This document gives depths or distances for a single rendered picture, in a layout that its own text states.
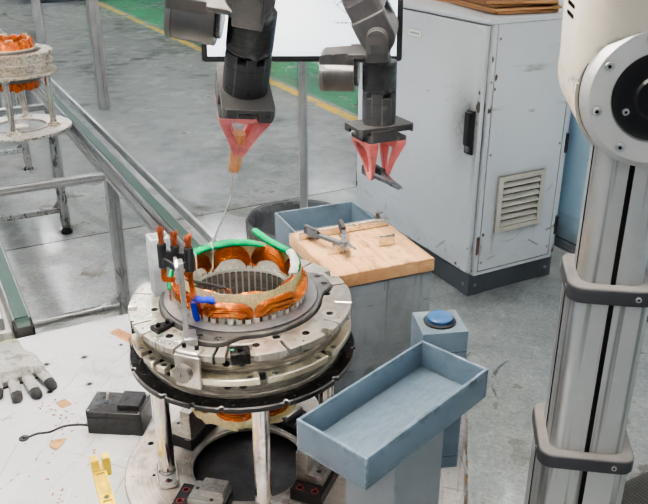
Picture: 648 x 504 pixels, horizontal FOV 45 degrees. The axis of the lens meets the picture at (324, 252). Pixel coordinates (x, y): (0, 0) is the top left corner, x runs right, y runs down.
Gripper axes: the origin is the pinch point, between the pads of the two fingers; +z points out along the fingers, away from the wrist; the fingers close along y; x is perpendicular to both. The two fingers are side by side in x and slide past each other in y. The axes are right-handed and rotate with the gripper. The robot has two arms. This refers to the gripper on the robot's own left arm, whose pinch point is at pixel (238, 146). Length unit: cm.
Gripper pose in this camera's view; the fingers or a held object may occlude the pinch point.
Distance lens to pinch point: 106.3
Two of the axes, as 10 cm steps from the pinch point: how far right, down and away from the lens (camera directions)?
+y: 1.8, 6.9, -7.0
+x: 9.7, -0.1, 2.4
